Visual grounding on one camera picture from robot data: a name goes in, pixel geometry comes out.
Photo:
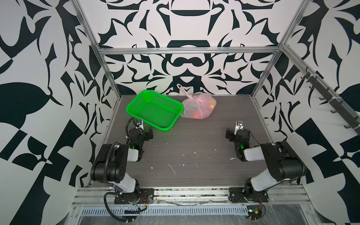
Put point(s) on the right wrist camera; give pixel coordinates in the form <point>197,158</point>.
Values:
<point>239,126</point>

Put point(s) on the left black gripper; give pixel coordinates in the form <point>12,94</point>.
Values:
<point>145,133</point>

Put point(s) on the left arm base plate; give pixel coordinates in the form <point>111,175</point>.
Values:
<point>134,196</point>

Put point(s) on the aluminium front rail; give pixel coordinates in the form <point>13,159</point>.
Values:
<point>282,194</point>

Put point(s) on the green plastic perforated basket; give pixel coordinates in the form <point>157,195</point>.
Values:
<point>156,110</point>

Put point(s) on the small green-lit circuit board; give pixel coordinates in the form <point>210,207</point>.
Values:
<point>256,213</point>

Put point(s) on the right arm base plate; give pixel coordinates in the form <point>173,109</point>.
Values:
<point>241,195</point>

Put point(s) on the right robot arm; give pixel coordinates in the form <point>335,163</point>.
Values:
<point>283,164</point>

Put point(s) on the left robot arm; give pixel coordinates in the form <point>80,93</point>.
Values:
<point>110,164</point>

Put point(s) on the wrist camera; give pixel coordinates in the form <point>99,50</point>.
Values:
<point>138,124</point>
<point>239,126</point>

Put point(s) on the white slotted cable duct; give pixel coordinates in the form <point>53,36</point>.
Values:
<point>199,210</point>

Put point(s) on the black wall hook rack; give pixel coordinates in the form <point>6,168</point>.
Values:
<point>329,96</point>

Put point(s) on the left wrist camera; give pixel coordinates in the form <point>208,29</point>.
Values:
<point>138,124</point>

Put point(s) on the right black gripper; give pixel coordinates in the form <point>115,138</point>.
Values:
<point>232,134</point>

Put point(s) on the pink plastic bag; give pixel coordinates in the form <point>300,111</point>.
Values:
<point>197,106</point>

